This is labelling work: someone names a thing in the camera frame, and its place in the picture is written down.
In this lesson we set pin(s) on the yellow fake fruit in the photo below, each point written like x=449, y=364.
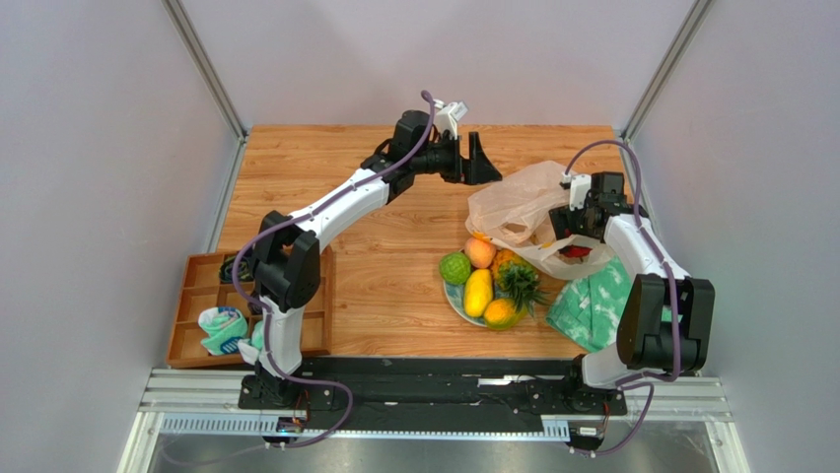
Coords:
x=478, y=292

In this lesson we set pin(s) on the banana print plastic bag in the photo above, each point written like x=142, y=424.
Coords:
x=513, y=214

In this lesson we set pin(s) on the green bumpy fake fruit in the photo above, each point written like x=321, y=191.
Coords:
x=455, y=268

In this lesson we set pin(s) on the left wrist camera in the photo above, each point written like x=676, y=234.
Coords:
x=448, y=115

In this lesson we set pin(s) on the wooden compartment tray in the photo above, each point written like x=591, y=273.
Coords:
x=201, y=289

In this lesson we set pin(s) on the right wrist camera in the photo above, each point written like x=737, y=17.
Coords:
x=578, y=186

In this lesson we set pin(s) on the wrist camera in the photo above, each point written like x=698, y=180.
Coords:
x=448, y=115
x=578, y=186

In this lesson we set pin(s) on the dark bundled cable item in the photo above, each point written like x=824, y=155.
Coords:
x=232, y=269

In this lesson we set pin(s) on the fake peach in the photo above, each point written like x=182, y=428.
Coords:
x=479, y=252

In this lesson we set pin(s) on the red and teal floral plate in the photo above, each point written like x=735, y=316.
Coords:
x=455, y=296

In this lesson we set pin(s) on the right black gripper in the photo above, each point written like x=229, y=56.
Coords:
x=566, y=225

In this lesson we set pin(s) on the yellow green fake mango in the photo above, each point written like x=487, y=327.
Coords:
x=503, y=314

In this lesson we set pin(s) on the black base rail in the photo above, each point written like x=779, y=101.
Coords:
x=433, y=395

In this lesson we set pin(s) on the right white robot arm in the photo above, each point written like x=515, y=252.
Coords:
x=665, y=327

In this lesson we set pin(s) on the fake pineapple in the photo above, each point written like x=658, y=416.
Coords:
x=519, y=280

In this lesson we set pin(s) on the green white tie-dye cloth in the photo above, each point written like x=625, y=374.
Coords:
x=588, y=310

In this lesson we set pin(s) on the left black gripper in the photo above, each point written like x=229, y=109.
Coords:
x=474, y=170

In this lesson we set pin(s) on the red fake fruit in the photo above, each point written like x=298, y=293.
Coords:
x=575, y=251

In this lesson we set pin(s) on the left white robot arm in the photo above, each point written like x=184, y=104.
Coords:
x=284, y=261

